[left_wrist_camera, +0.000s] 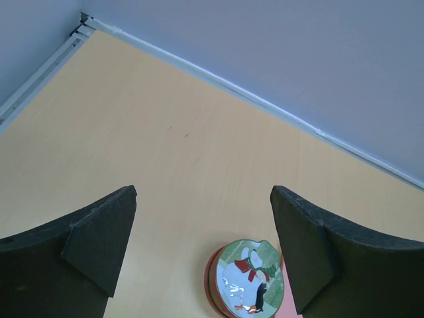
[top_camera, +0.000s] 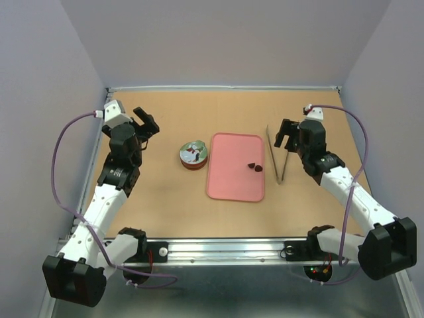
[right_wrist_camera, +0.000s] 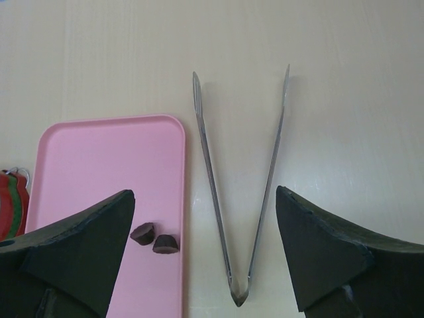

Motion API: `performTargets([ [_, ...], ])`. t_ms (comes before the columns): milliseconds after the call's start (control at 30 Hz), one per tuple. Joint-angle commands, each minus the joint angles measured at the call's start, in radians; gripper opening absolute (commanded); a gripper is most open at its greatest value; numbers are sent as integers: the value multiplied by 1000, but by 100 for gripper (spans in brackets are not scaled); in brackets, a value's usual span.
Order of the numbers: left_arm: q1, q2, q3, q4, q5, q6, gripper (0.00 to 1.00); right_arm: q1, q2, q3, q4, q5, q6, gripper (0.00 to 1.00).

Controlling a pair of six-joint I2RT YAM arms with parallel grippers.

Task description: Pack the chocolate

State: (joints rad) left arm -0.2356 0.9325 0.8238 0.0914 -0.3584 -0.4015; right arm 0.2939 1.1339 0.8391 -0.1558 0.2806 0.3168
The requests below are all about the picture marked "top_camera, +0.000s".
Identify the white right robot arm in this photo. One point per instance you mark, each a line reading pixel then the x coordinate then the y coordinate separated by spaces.
pixel 389 243

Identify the dark shell chocolate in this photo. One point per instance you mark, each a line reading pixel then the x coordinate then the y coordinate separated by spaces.
pixel 258 168

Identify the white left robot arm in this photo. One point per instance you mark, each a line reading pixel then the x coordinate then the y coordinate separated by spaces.
pixel 79 272

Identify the red embossed tin lid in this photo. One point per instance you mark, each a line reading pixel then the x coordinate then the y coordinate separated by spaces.
pixel 194 152

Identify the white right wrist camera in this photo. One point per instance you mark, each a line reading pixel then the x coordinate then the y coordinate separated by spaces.
pixel 313 113

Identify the red round tin box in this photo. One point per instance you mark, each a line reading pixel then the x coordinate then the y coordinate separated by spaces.
pixel 194 166

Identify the aluminium mounting rail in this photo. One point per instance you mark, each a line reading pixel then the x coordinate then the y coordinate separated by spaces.
pixel 225 248

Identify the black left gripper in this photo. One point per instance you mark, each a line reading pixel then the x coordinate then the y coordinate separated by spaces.
pixel 147 130

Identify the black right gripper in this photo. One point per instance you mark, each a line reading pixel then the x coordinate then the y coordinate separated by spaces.
pixel 288 127

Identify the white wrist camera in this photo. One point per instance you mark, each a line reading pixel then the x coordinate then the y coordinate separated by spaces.
pixel 115 114
pixel 313 113

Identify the metal serving tongs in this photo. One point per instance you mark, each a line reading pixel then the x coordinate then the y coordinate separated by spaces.
pixel 279 173

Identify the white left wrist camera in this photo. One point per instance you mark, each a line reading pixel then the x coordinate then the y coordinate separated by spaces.
pixel 115 114

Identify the pink plastic tray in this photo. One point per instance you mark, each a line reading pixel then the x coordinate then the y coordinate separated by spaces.
pixel 229 177

